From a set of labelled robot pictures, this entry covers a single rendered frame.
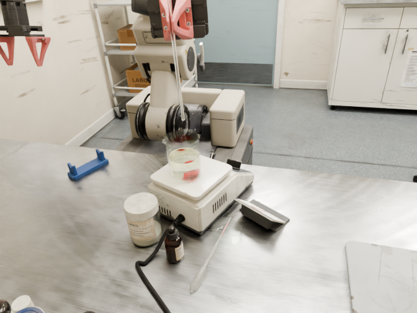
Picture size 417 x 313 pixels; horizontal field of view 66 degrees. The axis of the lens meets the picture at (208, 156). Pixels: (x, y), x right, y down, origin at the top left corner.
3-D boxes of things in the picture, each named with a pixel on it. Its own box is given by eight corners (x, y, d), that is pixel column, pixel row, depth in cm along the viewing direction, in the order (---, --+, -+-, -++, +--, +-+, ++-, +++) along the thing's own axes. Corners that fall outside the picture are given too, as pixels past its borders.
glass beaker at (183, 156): (192, 163, 65) (188, 125, 61) (208, 177, 60) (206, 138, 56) (161, 174, 62) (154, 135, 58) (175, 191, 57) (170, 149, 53)
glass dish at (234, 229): (219, 253, 56) (219, 243, 54) (207, 231, 60) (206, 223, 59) (247, 242, 57) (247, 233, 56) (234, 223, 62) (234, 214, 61)
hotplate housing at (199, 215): (208, 166, 79) (206, 138, 75) (255, 183, 72) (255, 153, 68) (143, 218, 64) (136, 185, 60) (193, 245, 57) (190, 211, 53)
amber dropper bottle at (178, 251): (165, 263, 54) (159, 233, 51) (168, 249, 57) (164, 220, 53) (182, 264, 54) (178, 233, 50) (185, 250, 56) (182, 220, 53)
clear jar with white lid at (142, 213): (134, 225, 63) (127, 192, 59) (165, 224, 62) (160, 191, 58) (127, 248, 58) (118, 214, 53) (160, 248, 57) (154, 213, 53)
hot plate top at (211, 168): (187, 153, 70) (187, 149, 69) (234, 169, 63) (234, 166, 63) (147, 181, 61) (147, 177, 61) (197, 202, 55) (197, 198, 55)
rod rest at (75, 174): (101, 158, 85) (98, 146, 83) (109, 162, 83) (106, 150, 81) (67, 176, 79) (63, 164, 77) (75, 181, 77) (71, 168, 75)
